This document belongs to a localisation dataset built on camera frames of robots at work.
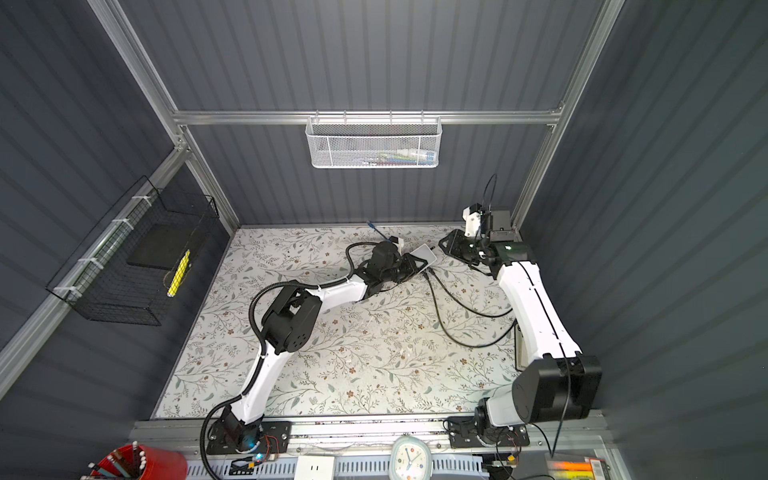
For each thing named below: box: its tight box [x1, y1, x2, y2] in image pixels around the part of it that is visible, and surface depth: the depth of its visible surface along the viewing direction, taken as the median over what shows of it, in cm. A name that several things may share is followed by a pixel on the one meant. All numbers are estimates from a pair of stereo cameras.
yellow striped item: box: [167, 249, 191, 297], surface depth 72 cm
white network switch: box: [410, 243, 437, 273], surface depth 101 cm
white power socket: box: [294, 456, 335, 480], surface depth 68 cm
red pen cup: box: [89, 444, 188, 480], surface depth 61 cm
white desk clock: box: [389, 436, 432, 480], surface depth 69 cm
